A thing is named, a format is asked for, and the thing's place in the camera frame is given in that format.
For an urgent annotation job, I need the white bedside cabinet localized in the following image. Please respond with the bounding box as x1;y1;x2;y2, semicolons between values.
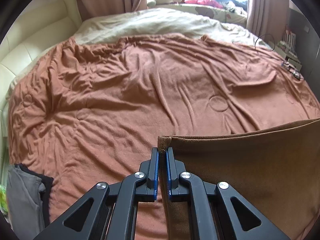
274;41;302;71

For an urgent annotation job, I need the brown printed t-shirt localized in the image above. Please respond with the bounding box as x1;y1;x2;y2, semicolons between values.
158;119;319;239

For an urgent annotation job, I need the pink plush toy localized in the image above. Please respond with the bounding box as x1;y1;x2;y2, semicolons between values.
184;0;224;9

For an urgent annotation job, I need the black charging cable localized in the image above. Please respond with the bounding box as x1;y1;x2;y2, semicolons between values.
254;33;276;52

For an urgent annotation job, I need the black frame on bed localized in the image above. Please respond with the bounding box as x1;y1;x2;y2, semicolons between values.
281;61;304;80

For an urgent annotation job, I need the white rack on cabinet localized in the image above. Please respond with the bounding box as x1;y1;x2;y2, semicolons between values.
282;25;296;55

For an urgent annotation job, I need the folded grey clothes stack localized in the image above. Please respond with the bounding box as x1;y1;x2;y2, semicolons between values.
7;164;54;239

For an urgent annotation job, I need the bear print pillow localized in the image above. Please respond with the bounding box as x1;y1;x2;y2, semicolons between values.
156;4;247;28

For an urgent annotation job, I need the right pink curtain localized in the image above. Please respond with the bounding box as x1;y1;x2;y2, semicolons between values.
246;0;289;43

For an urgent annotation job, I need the cream padded headboard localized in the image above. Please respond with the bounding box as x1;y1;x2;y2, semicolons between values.
0;0;83;111

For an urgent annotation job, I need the beige bed sheet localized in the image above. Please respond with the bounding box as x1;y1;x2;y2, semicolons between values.
74;8;271;49

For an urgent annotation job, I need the rust orange bed blanket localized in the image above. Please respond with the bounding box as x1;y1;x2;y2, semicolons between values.
7;33;320;240

